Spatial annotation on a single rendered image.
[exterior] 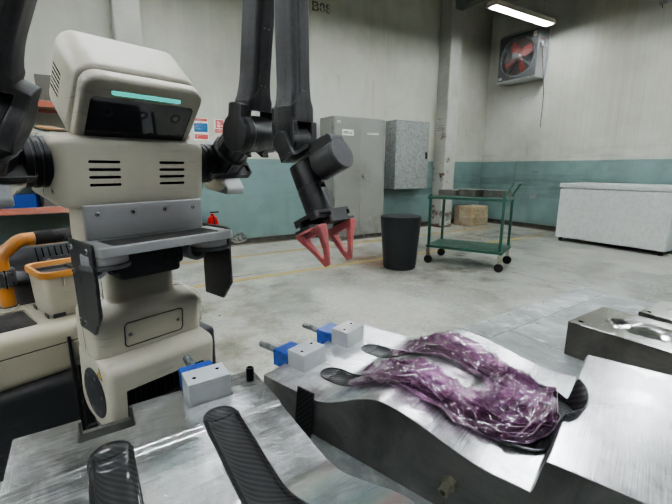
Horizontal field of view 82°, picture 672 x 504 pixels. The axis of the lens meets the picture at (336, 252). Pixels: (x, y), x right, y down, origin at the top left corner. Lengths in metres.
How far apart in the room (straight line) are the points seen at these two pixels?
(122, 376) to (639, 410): 0.79
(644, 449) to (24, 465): 0.58
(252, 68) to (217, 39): 5.39
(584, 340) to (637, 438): 0.41
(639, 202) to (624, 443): 6.43
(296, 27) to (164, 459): 0.69
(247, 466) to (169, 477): 0.07
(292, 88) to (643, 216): 6.35
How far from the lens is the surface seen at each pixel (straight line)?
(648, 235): 6.85
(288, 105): 0.77
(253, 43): 0.87
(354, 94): 7.07
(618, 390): 0.58
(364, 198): 6.49
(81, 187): 0.80
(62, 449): 0.51
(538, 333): 1.00
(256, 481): 0.42
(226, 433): 0.48
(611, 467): 0.45
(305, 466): 0.43
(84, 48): 0.81
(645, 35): 8.10
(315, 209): 0.73
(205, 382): 0.51
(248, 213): 6.13
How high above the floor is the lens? 1.16
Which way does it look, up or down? 12 degrees down
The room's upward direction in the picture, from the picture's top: straight up
